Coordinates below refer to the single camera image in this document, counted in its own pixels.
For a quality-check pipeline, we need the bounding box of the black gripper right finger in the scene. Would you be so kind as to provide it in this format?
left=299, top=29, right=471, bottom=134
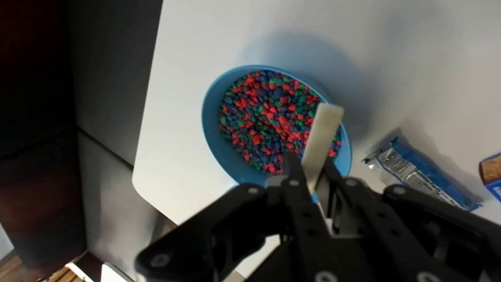
left=316, top=155, right=501, bottom=282

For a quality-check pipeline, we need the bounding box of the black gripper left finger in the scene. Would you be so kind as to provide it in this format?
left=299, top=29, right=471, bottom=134
left=133, top=152, right=335, bottom=282

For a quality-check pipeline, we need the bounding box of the white plastic spoon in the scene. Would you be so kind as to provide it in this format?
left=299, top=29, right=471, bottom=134
left=299, top=101, right=346, bottom=195

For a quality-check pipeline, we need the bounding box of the blue wrapped cereal bar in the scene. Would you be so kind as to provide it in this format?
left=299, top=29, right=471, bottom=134
left=363, top=134, right=485, bottom=213

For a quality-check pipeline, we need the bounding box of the blue cereal bar box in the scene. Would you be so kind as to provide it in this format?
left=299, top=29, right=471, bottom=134
left=477, top=152, right=501, bottom=203

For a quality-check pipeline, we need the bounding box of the red green blue cereal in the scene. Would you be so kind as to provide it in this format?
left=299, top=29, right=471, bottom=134
left=217, top=70, right=344, bottom=175

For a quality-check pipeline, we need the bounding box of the blue plastic bowl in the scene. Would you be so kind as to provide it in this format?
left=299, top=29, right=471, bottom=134
left=200, top=62, right=354, bottom=206

